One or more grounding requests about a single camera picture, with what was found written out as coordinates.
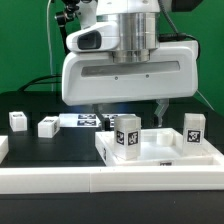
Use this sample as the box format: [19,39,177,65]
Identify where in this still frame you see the white U-shaped fence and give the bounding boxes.
[0,134,224,195]

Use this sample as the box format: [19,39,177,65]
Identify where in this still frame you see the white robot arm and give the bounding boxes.
[62,0,203,130]

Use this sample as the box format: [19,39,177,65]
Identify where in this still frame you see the white square table top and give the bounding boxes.
[95,128,224,166]

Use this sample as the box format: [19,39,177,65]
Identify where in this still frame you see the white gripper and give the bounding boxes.
[62,22,199,131]

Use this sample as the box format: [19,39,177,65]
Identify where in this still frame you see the black cables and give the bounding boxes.
[18,73,64,92]

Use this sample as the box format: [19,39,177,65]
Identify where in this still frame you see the white marker sheet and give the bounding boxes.
[59,113,136,127]

